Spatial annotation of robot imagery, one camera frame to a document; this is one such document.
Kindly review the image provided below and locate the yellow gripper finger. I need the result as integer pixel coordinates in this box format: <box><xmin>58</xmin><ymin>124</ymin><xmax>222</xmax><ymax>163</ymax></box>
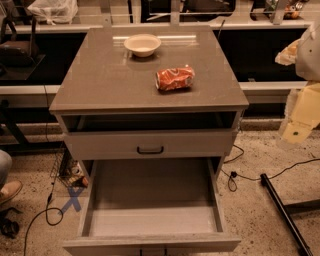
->
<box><xmin>279</xmin><ymin>82</ymin><xmax>320</xmax><ymax>144</ymax></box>

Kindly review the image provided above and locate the crushed red coke can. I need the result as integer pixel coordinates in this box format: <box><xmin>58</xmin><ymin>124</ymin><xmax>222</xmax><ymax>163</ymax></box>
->
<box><xmin>155</xmin><ymin>66</ymin><xmax>195</xmax><ymax>91</ymax></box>

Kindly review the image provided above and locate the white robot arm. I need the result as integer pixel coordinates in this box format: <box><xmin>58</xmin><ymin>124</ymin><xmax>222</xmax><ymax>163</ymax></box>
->
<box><xmin>275</xmin><ymin>21</ymin><xmax>320</xmax><ymax>144</ymax></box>

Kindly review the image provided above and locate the grey drawer cabinet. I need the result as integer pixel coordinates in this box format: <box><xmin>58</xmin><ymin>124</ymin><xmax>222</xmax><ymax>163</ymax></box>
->
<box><xmin>50</xmin><ymin>26</ymin><xmax>248</xmax><ymax>174</ymax></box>

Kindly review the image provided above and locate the open grey lower drawer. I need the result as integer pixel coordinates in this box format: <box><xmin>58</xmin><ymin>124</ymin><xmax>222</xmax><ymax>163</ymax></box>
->
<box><xmin>64</xmin><ymin>158</ymin><xmax>240</xmax><ymax>256</ymax></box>

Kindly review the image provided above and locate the black metal bar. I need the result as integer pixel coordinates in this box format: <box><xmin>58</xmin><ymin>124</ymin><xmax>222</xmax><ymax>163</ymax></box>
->
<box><xmin>260</xmin><ymin>173</ymin><xmax>320</xmax><ymax>256</ymax></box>

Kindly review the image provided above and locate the white paper bowl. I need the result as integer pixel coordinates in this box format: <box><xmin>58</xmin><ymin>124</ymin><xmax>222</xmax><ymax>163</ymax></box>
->
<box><xmin>124</xmin><ymin>34</ymin><xmax>161</xmax><ymax>58</ymax></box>

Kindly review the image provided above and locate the blue tape cross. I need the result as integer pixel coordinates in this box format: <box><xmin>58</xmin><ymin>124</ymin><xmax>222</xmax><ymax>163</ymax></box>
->
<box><xmin>61</xmin><ymin>187</ymin><xmax>84</xmax><ymax>213</ymax></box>

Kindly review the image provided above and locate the white plastic bag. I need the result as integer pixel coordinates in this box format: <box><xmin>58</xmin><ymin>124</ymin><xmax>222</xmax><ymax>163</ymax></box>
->
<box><xmin>27</xmin><ymin>0</ymin><xmax>78</xmax><ymax>25</ymax></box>

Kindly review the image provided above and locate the black chair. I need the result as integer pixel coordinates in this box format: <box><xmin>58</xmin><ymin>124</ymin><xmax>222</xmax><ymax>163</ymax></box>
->
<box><xmin>0</xmin><ymin>15</ymin><xmax>45</xmax><ymax>81</ymax></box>

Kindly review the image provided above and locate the jeans leg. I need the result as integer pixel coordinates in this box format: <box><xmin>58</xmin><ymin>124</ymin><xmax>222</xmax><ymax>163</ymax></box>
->
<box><xmin>0</xmin><ymin>150</ymin><xmax>12</xmax><ymax>188</ymax></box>

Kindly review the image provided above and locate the brown shoe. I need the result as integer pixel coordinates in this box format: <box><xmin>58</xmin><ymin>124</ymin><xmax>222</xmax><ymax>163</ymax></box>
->
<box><xmin>0</xmin><ymin>181</ymin><xmax>23</xmax><ymax>204</ymax></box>

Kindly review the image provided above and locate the black cable on floor right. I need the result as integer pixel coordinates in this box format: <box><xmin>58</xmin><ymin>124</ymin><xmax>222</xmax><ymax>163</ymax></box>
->
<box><xmin>220</xmin><ymin>143</ymin><xmax>320</xmax><ymax>193</ymax></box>

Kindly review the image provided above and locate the black cable on floor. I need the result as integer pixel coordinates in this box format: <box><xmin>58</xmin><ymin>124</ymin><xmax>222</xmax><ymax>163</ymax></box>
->
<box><xmin>23</xmin><ymin>143</ymin><xmax>66</xmax><ymax>256</ymax></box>
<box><xmin>220</xmin><ymin>143</ymin><xmax>320</xmax><ymax>193</ymax></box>

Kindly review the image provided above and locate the closed grey drawer black handle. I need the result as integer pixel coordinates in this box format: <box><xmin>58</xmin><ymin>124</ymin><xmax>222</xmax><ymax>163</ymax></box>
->
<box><xmin>64</xmin><ymin>130</ymin><xmax>236</xmax><ymax>160</ymax></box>

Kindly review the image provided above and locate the wire basket with items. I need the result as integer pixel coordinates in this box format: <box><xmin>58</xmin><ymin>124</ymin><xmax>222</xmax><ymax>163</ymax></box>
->
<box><xmin>50</xmin><ymin>148</ymin><xmax>88</xmax><ymax>188</ymax></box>

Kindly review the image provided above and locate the black cable on floor left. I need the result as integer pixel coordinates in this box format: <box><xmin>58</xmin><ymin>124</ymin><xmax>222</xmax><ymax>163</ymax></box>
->
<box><xmin>23</xmin><ymin>143</ymin><xmax>66</xmax><ymax>256</ymax></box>

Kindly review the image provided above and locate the black strap on floor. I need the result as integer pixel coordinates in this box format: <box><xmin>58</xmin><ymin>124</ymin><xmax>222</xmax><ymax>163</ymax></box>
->
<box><xmin>0</xmin><ymin>206</ymin><xmax>24</xmax><ymax>240</ymax></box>

